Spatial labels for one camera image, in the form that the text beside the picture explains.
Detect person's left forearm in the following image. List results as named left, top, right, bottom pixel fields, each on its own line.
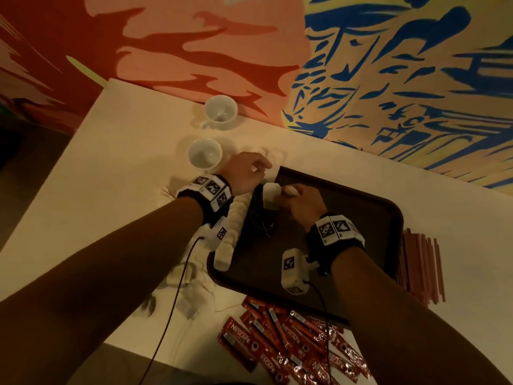
left=0, top=196, right=205, bottom=385

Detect person's right forearm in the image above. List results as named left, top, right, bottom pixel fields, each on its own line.
left=330, top=246, right=513, bottom=385

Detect pile of white tea bags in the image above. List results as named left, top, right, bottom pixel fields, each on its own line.
left=138, top=252, right=219, bottom=320

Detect black camera cable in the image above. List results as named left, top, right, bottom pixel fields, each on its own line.
left=138, top=235, right=208, bottom=385
left=309, top=278, right=330, bottom=313

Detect dark brown tray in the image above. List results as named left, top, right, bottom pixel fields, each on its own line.
left=207, top=165, right=406, bottom=326

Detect person's left hand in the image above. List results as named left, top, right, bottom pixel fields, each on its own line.
left=218, top=151, right=274, bottom=197

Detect small white cup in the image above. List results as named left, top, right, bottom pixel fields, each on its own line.
left=188, top=138, right=224, bottom=171
left=202, top=94, right=240, bottom=130

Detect person's right hand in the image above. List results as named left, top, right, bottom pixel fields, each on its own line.
left=278, top=182, right=330, bottom=234

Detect pile of red Nescafe sachets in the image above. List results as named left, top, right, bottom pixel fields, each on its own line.
left=216, top=296, right=372, bottom=385

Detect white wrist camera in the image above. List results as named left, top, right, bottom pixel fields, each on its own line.
left=279, top=248, right=318, bottom=297
left=204, top=222, right=231, bottom=252

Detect bunch of tea bags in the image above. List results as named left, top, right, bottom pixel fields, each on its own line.
left=261, top=182, right=284, bottom=212

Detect black marker wristband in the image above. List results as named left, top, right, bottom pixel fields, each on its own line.
left=176, top=174, right=234, bottom=228
left=305, top=214, right=367, bottom=274

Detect row of tea bags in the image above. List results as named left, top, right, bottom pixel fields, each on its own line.
left=212, top=152, right=274, bottom=273

